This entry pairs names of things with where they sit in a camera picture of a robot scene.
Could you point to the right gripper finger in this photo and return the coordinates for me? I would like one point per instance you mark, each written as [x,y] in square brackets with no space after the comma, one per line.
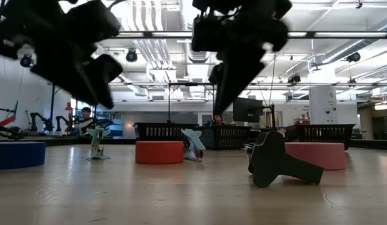
[215,74]
[237,75]

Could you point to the silver ventilation duct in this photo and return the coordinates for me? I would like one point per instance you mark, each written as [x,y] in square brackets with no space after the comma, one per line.
[362,43]

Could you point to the black background robot arm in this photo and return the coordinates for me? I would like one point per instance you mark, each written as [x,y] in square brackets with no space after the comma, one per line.
[60,122]
[46,123]

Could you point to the black computer monitor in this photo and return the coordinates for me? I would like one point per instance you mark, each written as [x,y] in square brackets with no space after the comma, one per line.
[247,110]

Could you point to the red tape roll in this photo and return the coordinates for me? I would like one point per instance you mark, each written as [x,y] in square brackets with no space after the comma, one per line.
[158,152]

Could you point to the black slotted plastic basket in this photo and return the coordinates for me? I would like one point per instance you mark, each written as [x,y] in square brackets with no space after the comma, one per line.
[162,131]
[321,132]
[227,137]

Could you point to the pink tape roll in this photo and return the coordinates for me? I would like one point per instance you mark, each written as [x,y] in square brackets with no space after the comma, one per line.
[315,156]

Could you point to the black staple remover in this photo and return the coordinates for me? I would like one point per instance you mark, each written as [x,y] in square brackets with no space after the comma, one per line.
[274,162]

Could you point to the black overhead light bar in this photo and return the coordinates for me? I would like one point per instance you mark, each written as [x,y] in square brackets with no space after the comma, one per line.
[309,35]

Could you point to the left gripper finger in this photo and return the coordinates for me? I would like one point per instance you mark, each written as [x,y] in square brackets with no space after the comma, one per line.
[87,81]
[96,22]

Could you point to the red lamp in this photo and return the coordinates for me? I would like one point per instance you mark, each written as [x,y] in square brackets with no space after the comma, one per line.
[68,107]

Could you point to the teal staple remover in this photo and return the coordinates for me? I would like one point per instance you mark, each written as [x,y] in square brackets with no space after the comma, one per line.
[194,139]
[97,134]

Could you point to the person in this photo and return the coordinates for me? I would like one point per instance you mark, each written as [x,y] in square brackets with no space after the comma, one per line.
[218,119]
[86,120]

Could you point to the white pillar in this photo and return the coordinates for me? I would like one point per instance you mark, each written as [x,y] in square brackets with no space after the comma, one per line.
[323,103]

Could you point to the black ceiling spotlight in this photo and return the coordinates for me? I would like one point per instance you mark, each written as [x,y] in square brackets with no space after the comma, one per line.
[131,56]
[26,61]
[354,57]
[294,79]

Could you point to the thin black overhead beam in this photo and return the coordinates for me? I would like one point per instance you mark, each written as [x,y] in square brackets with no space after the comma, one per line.
[187,84]

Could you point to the blue tape roll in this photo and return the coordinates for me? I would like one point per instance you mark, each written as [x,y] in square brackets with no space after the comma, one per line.
[18,155]

